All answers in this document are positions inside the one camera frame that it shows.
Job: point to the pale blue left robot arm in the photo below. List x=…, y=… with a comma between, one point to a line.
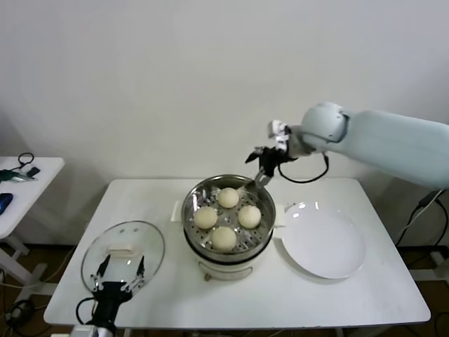
x=106, y=330

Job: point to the black power adapter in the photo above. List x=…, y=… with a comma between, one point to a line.
x=428, y=200

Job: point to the steel perforated steamer basket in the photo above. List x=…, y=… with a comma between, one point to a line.
x=196, y=196

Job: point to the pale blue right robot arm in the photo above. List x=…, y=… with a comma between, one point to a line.
x=386, y=140

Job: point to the green tool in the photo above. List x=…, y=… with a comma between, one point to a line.
x=6, y=174

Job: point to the silver tool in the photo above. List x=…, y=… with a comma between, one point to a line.
x=25, y=178

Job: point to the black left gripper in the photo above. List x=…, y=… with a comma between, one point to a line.
x=112, y=296

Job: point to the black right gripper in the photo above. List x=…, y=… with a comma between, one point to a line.
x=271, y=159

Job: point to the small black object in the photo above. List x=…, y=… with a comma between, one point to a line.
x=33, y=171

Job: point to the blue object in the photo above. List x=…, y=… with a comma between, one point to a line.
x=5, y=202

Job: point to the small white table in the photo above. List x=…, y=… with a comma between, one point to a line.
x=31, y=196

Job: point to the white steamed baozi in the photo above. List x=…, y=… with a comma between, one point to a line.
x=224, y=239
x=206, y=217
x=228, y=197
x=249, y=216

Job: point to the white round plate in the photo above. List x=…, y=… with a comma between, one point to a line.
x=322, y=242

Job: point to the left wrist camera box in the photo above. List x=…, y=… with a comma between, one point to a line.
x=82, y=330

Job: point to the white electric cooker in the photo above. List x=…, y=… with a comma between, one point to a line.
x=224, y=270

